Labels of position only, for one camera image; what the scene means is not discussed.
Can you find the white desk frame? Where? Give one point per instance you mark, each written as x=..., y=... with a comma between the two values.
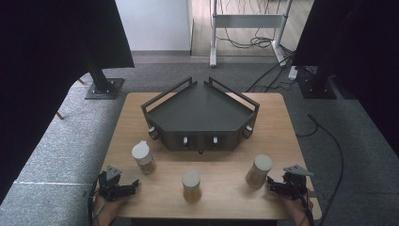
x=247, y=21

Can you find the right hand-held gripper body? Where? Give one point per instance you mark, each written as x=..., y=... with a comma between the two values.
x=295, y=183

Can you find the spouted white lid spice jar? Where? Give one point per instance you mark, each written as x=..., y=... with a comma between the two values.
x=142, y=157

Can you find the black metal stand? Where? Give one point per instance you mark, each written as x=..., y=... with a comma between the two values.
x=105, y=89
x=316, y=89

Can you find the white power strip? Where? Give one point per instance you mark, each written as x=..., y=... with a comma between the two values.
x=293, y=73

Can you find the black curtain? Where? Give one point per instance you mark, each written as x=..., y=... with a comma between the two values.
x=360, y=47
x=37, y=62

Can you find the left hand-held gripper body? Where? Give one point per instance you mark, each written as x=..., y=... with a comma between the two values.
x=110, y=185

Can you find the black corner shelf rack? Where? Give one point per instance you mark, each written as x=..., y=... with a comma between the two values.
x=200, y=113

